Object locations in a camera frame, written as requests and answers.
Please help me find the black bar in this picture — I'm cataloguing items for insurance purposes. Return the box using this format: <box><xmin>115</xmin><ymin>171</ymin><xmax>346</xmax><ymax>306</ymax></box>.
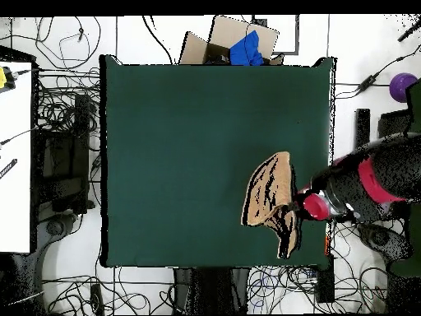
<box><xmin>0</xmin><ymin>158</ymin><xmax>18</xmax><ymax>180</ymax></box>

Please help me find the white table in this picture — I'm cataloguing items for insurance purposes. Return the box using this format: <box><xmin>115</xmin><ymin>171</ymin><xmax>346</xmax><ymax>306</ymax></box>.
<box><xmin>0</xmin><ymin>60</ymin><xmax>34</xmax><ymax>254</ymax></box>

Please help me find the dark green table cloth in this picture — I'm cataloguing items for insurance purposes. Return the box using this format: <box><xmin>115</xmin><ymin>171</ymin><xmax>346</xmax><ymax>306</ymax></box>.
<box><xmin>99</xmin><ymin>54</ymin><xmax>337</xmax><ymax>268</ymax></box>

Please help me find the orange terry towel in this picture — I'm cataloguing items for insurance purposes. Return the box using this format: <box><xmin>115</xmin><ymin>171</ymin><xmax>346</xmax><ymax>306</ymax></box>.
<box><xmin>241</xmin><ymin>151</ymin><xmax>302</xmax><ymax>260</ymax></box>

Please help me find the blue cloth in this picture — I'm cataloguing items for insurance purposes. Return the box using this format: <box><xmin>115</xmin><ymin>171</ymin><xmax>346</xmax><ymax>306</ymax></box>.
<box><xmin>229</xmin><ymin>30</ymin><xmax>265</xmax><ymax>66</ymax></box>

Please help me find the purple ball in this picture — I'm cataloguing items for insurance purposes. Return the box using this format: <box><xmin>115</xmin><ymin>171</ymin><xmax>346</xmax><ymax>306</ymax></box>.
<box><xmin>389</xmin><ymin>72</ymin><xmax>419</xmax><ymax>104</ymax></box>

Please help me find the black cable tangle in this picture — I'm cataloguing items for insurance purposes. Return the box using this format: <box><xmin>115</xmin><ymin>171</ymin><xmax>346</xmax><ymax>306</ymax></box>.
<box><xmin>35</xmin><ymin>67</ymin><xmax>100</xmax><ymax>136</ymax></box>
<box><xmin>330</xmin><ymin>216</ymin><xmax>391</xmax><ymax>314</ymax></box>

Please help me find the black equipment stand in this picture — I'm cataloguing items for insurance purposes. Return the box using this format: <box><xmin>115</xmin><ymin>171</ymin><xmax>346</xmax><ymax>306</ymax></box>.
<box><xmin>32</xmin><ymin>93</ymin><xmax>92</xmax><ymax>215</ymax></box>

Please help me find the black box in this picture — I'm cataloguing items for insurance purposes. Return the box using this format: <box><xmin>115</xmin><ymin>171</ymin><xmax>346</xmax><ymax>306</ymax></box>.
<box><xmin>316</xmin><ymin>256</ymin><xmax>335</xmax><ymax>304</ymax></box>

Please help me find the black power strip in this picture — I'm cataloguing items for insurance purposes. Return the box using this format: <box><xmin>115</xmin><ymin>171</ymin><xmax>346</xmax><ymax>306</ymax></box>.
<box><xmin>90</xmin><ymin>283</ymin><xmax>104</xmax><ymax>315</ymax></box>

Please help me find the black upright post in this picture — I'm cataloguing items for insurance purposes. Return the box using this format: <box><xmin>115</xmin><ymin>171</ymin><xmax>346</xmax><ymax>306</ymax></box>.
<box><xmin>354</xmin><ymin>108</ymin><xmax>371</xmax><ymax>151</ymax></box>

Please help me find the brown cardboard box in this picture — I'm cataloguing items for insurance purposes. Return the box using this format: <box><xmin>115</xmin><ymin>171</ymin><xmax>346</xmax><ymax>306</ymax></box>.
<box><xmin>178</xmin><ymin>15</ymin><xmax>285</xmax><ymax>66</ymax></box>

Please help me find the black rod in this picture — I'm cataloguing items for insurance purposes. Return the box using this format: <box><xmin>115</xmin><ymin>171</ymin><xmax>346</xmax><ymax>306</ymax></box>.
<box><xmin>396</xmin><ymin>19</ymin><xmax>421</xmax><ymax>43</ymax></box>

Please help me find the dark green draped cloth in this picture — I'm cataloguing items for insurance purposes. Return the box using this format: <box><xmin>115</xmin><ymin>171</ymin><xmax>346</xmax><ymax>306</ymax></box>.
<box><xmin>389</xmin><ymin>80</ymin><xmax>421</xmax><ymax>277</ymax></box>

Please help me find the black floor frame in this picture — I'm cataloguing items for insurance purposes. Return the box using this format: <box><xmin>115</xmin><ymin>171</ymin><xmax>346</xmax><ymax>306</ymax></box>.
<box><xmin>251</xmin><ymin>14</ymin><xmax>300</xmax><ymax>56</ymax></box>

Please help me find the black power adapter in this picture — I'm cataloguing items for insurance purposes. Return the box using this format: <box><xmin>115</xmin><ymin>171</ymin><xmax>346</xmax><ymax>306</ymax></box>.
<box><xmin>356</xmin><ymin>73</ymin><xmax>380</xmax><ymax>94</ymax></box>

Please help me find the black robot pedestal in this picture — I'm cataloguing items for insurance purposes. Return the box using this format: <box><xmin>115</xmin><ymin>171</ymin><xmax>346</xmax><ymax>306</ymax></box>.
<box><xmin>173</xmin><ymin>267</ymin><xmax>251</xmax><ymax>315</ymax></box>

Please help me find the yellow black tool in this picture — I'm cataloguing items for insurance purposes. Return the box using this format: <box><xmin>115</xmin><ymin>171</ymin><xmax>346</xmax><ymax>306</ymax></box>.
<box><xmin>0</xmin><ymin>66</ymin><xmax>16</xmax><ymax>91</ymax></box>

